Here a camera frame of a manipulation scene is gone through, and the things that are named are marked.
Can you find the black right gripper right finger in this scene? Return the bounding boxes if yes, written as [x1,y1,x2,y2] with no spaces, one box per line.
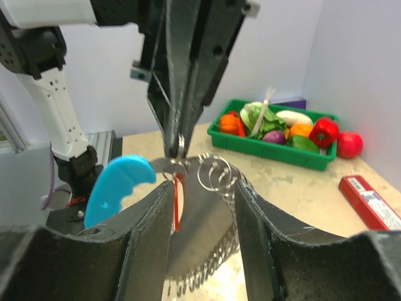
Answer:
[235,181,400,300]

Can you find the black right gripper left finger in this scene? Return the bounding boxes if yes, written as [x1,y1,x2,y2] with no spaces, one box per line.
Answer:
[1,181,174,300]

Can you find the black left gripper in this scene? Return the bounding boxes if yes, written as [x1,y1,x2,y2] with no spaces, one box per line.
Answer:
[93,1,260,157]

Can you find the red key tag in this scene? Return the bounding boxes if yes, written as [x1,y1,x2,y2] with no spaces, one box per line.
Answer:
[172,174,184,233]

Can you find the silver key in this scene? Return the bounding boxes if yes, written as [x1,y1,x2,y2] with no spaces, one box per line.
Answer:
[162,133,192,182]

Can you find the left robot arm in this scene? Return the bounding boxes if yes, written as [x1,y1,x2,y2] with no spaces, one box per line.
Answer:
[1,0,260,203]

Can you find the green leafy cabbage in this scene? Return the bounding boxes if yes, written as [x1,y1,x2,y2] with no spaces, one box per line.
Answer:
[239,87,286,139]

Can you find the small orange pepper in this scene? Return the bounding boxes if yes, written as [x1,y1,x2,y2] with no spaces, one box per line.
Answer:
[219,114,238,135]

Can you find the green plastic tray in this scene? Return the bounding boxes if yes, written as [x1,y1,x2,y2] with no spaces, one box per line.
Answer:
[207,99,338,171]

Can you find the red rectangular box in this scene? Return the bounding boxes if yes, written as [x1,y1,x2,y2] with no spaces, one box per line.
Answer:
[338,175,400,231]

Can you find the red chili pepper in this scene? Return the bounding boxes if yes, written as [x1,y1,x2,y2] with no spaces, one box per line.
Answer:
[229,111,246,137]

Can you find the green bell pepper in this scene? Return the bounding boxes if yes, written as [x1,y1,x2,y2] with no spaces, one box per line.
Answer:
[286,135,320,154]

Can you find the purple onion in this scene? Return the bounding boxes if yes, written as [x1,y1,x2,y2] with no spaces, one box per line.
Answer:
[262,130,287,145]

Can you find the purple box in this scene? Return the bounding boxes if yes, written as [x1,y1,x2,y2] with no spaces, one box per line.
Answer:
[272,98,307,110]

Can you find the white radish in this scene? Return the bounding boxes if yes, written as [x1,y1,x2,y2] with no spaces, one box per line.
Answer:
[276,110,313,127]

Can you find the orange bell pepper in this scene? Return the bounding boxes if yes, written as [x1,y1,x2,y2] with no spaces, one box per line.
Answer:
[286,124,313,139]

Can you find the red tomato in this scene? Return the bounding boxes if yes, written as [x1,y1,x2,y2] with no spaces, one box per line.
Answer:
[336,131,363,159]

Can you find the red bell pepper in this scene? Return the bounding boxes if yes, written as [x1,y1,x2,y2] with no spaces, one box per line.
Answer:
[309,117,340,149]

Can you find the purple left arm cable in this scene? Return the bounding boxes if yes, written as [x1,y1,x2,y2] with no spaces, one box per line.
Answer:
[40,150,57,211]

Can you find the aluminium frame rail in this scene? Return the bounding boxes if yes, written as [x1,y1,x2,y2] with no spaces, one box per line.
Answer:
[1,97,116,166]

